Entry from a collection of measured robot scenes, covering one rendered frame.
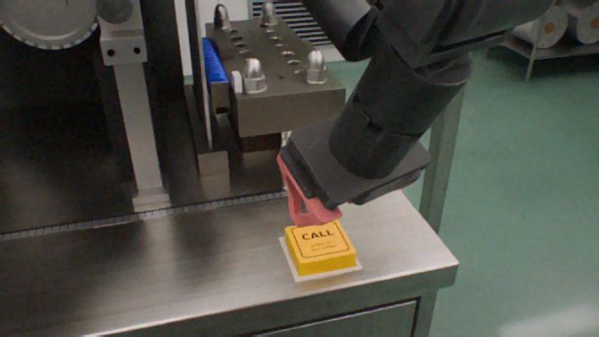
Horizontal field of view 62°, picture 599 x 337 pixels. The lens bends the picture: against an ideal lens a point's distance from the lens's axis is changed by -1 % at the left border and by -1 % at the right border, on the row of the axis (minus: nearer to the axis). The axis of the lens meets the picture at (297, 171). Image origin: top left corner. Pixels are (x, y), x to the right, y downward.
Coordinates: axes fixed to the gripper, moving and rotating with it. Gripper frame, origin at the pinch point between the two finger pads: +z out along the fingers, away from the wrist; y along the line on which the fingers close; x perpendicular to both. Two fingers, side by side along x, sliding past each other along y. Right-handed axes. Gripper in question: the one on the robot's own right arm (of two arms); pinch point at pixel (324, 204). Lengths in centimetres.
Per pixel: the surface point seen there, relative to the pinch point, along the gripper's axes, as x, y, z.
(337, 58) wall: -162, -207, 203
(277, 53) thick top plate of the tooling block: -34.8, -22.5, 21.7
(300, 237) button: -2.2, -4.4, 15.4
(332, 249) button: 1.1, -6.1, 13.5
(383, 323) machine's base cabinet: 11.0, -12.8, 23.7
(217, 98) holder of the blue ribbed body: -27.5, -6.9, 19.3
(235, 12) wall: -203, -140, 183
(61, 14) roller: -39.5, 10.6, 10.4
